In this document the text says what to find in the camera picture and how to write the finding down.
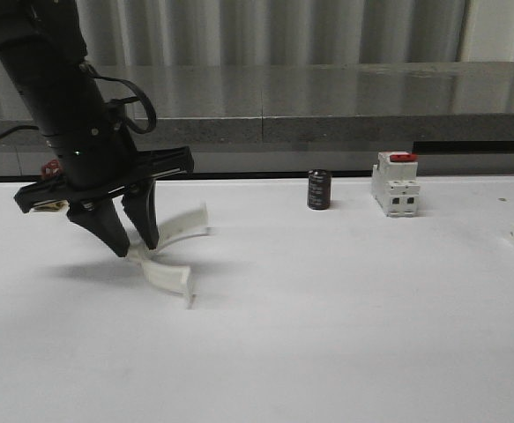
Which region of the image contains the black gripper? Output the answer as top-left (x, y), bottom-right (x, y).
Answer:
top-left (14, 127), bottom-right (194, 257)

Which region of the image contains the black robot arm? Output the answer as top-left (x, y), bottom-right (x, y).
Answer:
top-left (0, 1), bottom-right (194, 257)

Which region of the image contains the brass valve red handwheel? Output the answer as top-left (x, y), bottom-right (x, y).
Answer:
top-left (32, 159), bottom-right (69, 212)

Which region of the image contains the black cylindrical capacitor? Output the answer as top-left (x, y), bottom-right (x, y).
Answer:
top-left (307, 169), bottom-right (331, 211)

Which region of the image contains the grey stone ledge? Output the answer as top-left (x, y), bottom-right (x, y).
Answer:
top-left (0, 62), bottom-right (514, 149)

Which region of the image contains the black cable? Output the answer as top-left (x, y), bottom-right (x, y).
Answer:
top-left (78, 61), bottom-right (158, 136)

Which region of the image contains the white circuit breaker red switch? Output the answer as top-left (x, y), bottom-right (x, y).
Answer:
top-left (371, 152), bottom-right (421, 218)

